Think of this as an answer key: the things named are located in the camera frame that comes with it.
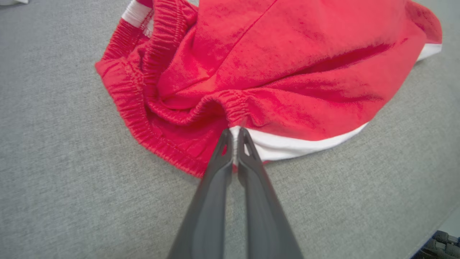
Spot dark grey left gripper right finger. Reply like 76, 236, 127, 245
237, 127, 304, 259

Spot grey fabric sofa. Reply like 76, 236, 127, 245
0, 0, 460, 259

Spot red shorts with white trim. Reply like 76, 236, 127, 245
95, 0, 443, 178

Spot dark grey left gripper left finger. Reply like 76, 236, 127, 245
168, 128, 234, 259

